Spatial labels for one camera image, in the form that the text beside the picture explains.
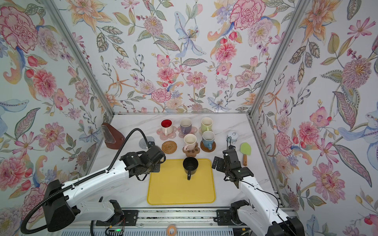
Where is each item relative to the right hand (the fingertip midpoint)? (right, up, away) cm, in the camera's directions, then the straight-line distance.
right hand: (220, 162), depth 86 cm
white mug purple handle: (-20, +21, +19) cm, 35 cm away
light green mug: (-6, +22, +16) cm, 28 cm away
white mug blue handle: (-6, +13, +11) cm, 18 cm away
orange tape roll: (-27, -29, -14) cm, 42 cm away
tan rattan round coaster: (-32, +7, +15) cm, 36 cm away
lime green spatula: (+20, +6, +16) cm, 26 cm away
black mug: (-17, -2, +1) cm, 18 cm away
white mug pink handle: (-17, +12, +13) cm, 24 cm away
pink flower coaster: (-32, +14, +21) cm, 41 cm away
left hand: (-35, -1, -6) cm, 35 cm away
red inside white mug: (-34, +21, +20) cm, 44 cm away
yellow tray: (-29, -14, 0) cm, 32 cm away
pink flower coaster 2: (-15, +18, +25) cm, 34 cm away
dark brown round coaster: (-6, +5, +13) cm, 15 cm away
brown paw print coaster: (-16, +3, +12) cm, 20 cm away
